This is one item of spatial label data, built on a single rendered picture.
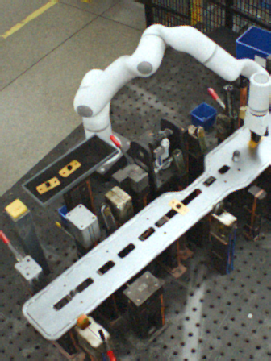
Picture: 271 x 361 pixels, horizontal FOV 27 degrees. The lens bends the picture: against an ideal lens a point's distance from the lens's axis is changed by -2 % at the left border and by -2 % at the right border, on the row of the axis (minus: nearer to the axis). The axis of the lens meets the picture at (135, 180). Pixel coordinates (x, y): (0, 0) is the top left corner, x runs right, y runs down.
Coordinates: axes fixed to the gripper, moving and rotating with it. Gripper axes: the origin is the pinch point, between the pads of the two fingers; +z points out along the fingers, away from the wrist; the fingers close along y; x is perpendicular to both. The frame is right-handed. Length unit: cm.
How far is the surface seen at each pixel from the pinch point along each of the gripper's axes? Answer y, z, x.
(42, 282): -12, 5, -104
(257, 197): 18.6, 4.7, -21.5
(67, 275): -8, 4, -96
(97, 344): 23, -2, -108
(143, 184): -16, 0, -50
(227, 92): -15.4, -16.0, -0.9
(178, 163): -12.6, -0.9, -33.6
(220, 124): -17.0, 2.1, -2.8
